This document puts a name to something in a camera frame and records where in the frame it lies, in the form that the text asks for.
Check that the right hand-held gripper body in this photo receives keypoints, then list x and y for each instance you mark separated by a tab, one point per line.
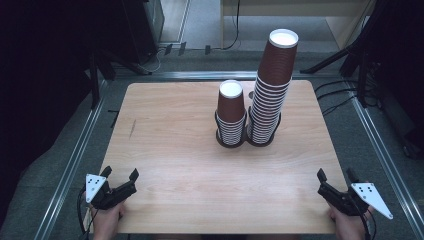
343	201

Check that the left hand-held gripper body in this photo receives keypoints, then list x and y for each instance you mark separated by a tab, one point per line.
113	196

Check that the tall stack of brown cups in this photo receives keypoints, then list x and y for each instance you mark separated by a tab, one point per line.
276	66

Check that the person's right hand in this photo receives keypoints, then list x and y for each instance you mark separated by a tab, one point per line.
350	228

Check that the person's left hand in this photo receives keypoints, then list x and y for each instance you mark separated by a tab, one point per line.
105	223

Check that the black double cup holder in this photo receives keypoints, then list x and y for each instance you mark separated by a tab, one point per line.
246	140

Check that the black metal stand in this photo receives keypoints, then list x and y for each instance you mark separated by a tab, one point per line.
94	83

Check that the short stack of brown cups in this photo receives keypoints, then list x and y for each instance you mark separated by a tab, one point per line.
230	110

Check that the black tripod stand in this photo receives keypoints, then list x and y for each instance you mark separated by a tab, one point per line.
330	58

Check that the black cabinet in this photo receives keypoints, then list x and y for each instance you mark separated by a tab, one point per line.
141	30

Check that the light wooden furniture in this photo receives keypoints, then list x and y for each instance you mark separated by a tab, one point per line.
343	23

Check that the metal floor rail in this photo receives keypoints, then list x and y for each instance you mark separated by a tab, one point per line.
386	156
70	170

